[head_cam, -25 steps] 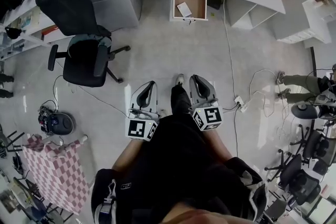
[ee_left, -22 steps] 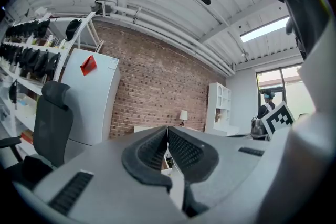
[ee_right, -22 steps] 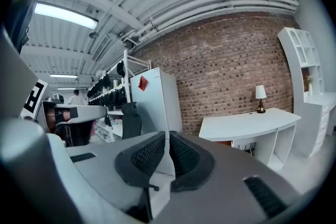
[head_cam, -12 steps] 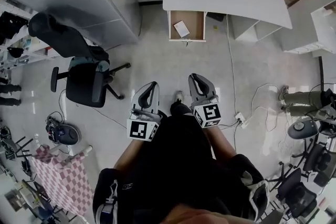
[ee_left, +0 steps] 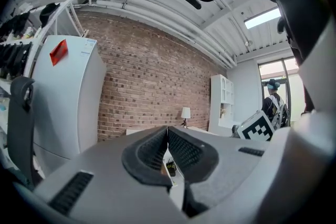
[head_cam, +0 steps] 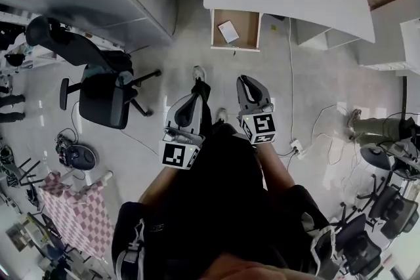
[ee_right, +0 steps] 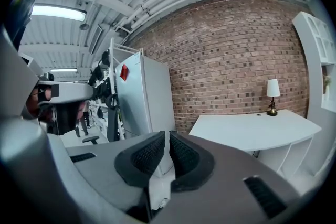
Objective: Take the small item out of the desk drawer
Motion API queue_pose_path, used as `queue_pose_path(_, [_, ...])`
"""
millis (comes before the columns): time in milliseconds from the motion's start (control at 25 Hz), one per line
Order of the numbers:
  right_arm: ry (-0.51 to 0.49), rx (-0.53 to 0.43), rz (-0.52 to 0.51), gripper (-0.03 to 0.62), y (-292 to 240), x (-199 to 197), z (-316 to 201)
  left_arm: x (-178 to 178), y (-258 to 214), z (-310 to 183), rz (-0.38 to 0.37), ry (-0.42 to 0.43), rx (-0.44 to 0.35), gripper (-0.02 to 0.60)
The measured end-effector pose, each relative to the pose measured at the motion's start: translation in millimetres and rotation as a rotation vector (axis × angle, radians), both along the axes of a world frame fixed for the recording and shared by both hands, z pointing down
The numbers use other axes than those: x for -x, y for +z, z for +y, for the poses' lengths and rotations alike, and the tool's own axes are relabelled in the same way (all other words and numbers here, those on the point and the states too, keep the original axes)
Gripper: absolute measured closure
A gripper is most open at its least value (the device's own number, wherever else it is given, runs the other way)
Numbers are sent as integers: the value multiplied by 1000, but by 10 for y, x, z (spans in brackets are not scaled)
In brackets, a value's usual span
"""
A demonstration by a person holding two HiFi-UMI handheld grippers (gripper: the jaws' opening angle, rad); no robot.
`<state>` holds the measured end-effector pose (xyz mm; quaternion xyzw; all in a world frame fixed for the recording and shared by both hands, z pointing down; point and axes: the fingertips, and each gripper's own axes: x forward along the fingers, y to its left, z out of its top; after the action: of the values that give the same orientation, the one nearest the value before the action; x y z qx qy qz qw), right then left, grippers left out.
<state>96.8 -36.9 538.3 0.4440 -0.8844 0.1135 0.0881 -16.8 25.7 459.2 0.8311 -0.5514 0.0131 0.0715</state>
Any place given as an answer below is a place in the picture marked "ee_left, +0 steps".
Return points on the red sticker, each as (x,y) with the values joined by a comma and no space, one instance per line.
(58,52)

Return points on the white clothes rack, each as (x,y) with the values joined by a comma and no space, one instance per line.
(29,34)

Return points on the white cabinet with shelves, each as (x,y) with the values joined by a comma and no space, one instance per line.
(221,102)

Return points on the black hat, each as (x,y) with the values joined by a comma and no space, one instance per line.
(48,11)

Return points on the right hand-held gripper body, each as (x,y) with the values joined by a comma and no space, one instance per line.
(256,127)

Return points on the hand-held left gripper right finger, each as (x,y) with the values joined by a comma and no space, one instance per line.
(231,165)

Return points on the white desk drawer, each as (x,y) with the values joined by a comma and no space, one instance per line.
(175,178)

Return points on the white ceiling pipes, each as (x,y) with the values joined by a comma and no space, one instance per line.
(157,18)

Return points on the black office chair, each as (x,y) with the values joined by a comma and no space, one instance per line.
(21,126)

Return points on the white table lamp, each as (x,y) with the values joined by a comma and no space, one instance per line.
(185,113)

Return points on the rectangular ceiling light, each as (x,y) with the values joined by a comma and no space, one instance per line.
(262,18)

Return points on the glass door with dark frame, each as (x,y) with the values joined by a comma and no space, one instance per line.
(278,70)

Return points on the white refrigerator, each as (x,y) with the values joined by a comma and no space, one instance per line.
(65,97)

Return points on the small black item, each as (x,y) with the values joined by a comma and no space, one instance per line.
(170,166)

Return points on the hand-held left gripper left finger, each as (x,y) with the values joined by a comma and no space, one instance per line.
(110,178)

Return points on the white table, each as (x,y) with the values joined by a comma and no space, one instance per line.
(135,130)

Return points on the black head camera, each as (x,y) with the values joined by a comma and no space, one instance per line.
(192,0)

